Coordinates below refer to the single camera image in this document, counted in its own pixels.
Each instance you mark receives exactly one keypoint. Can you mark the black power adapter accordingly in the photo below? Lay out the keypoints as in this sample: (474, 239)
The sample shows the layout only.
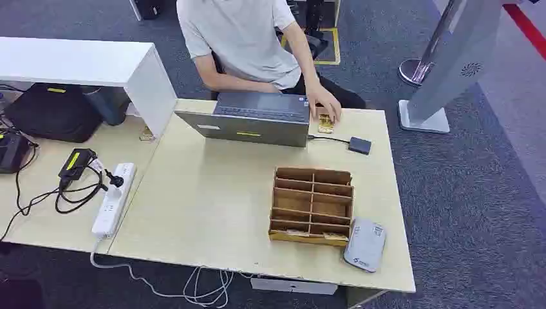
(76, 163)

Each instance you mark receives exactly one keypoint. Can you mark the black device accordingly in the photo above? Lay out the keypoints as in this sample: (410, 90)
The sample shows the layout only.
(12, 151)

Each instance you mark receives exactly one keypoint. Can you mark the black plug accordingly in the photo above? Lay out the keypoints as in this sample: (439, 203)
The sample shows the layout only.
(115, 180)

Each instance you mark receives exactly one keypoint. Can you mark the wooden compartment box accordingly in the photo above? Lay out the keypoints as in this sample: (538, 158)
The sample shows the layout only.
(311, 204)

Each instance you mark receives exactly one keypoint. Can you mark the black chair base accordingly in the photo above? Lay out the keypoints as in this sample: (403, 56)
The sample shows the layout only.
(315, 40)

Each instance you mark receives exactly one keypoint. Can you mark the white power strip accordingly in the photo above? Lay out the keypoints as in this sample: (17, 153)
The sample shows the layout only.
(113, 202)

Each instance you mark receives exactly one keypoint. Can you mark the black bag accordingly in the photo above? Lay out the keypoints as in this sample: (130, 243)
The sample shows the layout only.
(53, 113)

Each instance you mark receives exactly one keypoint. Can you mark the dark grey usb hub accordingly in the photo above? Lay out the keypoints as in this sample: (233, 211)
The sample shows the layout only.
(360, 146)

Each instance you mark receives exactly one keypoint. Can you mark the chrome stanchion post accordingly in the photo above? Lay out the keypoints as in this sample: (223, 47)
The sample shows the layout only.
(414, 70)

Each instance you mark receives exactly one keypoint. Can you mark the person's left hand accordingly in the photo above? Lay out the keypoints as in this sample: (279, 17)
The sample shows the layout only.
(322, 100)

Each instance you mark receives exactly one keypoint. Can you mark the white box under desk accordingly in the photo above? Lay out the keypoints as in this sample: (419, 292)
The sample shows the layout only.
(294, 286)

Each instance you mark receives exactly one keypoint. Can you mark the grey kiosk stand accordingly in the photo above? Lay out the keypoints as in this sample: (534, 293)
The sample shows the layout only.
(456, 59)

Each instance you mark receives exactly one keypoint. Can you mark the black cabinet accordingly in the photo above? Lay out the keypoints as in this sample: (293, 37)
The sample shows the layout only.
(148, 7)

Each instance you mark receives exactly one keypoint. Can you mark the grey laptop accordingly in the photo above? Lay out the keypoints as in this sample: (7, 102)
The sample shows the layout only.
(256, 128)

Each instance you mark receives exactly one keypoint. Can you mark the white desk shelf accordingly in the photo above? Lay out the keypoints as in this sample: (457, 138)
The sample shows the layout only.
(85, 59)

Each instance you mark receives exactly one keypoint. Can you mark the dark cylindrical bin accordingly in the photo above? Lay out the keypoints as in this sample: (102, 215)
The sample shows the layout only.
(109, 106)

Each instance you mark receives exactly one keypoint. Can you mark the yellow-edged floor mat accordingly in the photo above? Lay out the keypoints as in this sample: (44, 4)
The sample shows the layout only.
(335, 47)

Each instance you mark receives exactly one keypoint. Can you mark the person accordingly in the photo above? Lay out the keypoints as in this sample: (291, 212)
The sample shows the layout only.
(239, 34)

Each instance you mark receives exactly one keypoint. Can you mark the small gold desk item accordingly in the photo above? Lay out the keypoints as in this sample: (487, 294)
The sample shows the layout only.
(147, 135)

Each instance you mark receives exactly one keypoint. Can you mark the grey rounded card reader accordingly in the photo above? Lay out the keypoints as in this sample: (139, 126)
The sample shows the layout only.
(364, 246)

